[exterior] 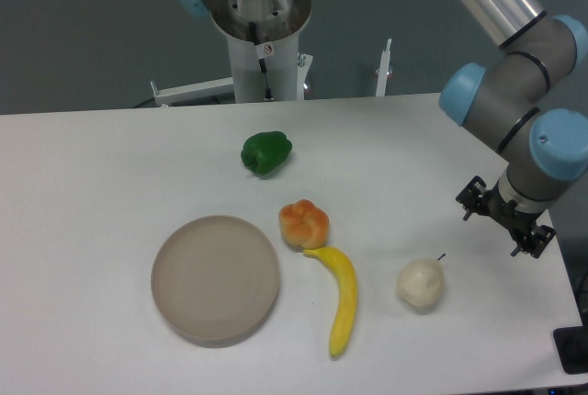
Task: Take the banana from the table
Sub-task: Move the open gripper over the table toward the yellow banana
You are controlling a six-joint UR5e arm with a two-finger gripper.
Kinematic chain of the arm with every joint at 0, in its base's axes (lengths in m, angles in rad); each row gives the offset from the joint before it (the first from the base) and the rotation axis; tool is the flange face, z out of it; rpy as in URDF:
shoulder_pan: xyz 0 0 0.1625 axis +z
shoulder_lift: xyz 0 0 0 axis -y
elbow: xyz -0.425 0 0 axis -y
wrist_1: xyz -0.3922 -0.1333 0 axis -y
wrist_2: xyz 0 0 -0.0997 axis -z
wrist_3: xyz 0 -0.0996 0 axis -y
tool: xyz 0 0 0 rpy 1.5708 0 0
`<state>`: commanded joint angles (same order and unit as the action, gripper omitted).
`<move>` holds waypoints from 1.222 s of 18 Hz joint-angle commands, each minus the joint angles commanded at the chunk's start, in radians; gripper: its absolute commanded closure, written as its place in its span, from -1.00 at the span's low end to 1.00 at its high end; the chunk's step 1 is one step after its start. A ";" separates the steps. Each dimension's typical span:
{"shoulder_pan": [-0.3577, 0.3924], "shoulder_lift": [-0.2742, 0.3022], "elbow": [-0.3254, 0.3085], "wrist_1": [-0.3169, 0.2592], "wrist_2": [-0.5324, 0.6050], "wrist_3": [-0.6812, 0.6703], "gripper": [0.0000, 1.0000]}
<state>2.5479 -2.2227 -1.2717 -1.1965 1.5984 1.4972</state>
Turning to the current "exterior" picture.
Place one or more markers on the beige round plate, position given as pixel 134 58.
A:
pixel 215 280

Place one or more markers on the black device at edge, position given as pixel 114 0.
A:
pixel 571 343

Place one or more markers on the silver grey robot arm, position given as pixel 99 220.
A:
pixel 546 152

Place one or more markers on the orange bread roll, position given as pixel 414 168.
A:
pixel 304 225

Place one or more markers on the white metal bracket right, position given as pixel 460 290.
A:
pixel 384 70

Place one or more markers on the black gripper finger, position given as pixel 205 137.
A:
pixel 531 239
pixel 472 198

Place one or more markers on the white pear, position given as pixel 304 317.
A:
pixel 421 283

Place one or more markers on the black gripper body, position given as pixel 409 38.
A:
pixel 514 216

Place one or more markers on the green bell pepper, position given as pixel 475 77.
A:
pixel 264 152

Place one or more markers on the white metal bracket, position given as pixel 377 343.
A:
pixel 186 93
pixel 384 70

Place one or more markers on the white metal bracket left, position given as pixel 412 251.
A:
pixel 186 93

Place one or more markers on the yellow banana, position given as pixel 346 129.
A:
pixel 343 270

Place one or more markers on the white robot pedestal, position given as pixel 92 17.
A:
pixel 263 44

